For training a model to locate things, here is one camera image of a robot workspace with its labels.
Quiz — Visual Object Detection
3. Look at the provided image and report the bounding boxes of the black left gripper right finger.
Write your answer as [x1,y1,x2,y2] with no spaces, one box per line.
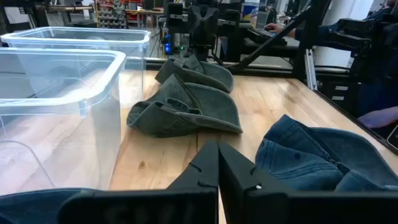
[218,141,398,224]

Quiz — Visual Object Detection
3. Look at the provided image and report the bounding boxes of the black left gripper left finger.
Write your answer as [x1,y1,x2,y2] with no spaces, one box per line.
[58,139,220,224]

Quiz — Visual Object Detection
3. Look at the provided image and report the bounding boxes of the blue denim cap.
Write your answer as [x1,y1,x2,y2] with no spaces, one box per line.
[254,114,398,192]

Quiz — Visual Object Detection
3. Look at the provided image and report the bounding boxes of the olive green cap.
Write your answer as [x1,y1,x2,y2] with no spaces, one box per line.
[126,73,243,138]
[154,55,234,93]

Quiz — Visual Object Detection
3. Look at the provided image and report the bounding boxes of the person's forearm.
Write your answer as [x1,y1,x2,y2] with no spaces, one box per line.
[287,22,341,40]

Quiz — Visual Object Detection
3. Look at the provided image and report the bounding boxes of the person's hand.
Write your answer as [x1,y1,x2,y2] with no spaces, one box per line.
[356,106,398,129]
[264,22,292,37]

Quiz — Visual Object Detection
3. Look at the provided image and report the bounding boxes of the black smartphone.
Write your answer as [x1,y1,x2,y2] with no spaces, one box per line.
[386,124,398,151]

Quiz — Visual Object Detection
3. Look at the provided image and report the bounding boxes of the clear plastic storage bin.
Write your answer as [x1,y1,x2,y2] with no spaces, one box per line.
[0,26,152,110]
[0,47,127,196]

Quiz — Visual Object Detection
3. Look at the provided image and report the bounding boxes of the shelf with red parts bins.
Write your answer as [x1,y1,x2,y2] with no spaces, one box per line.
[94,0,129,29]

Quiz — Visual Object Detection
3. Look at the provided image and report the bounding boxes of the silver aluminium profile post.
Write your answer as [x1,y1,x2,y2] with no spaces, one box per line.
[303,48,318,91]

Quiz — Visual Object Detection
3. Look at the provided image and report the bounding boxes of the black rig frame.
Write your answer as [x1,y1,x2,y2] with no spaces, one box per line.
[146,0,398,156]

